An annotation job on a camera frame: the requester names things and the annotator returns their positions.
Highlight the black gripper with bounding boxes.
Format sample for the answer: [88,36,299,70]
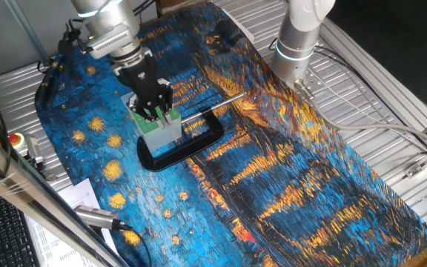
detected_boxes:
[112,55,174,130]

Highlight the translucent box with green rack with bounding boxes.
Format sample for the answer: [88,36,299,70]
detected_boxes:
[120,90,183,154]

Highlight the black C-clamp with steel screw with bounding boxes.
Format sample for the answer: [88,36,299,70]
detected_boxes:
[136,92,247,173]

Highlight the brown cardboard box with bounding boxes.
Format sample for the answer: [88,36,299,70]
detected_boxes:
[156,0,214,16]

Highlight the red emergency stop button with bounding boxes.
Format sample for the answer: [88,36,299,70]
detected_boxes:
[7,132,29,157]

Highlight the thin grey metal pole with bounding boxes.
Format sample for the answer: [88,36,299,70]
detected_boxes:
[4,0,53,67]

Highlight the blue and orange painted cloth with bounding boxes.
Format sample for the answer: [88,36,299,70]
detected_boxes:
[34,1,427,267]

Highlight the silver robot mounting plate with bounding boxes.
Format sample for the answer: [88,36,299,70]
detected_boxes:
[293,68,335,99]

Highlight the white printed paper sheet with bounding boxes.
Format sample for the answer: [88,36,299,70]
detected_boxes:
[24,177,120,267]

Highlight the black computer keyboard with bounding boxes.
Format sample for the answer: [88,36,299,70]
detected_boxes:
[0,181,40,267]

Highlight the silver ribbed camera box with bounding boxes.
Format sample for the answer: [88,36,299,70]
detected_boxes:
[86,24,135,60]

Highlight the black gripper cable bundle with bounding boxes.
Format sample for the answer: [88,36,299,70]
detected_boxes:
[131,0,157,18]

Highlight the black cable connector plug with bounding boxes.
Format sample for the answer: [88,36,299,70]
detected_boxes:
[57,22,83,56]

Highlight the silver camera with cable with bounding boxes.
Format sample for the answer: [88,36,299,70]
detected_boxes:
[73,205,133,233]

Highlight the grey metal bracket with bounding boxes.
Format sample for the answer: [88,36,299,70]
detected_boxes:
[26,136,47,170]

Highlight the black camera cable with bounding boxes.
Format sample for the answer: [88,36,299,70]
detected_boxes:
[124,222,153,267]

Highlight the aluminium frame beam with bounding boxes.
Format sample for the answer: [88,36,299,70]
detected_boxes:
[0,122,130,267]

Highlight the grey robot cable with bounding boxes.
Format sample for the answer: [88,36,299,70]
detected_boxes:
[294,79,427,153]

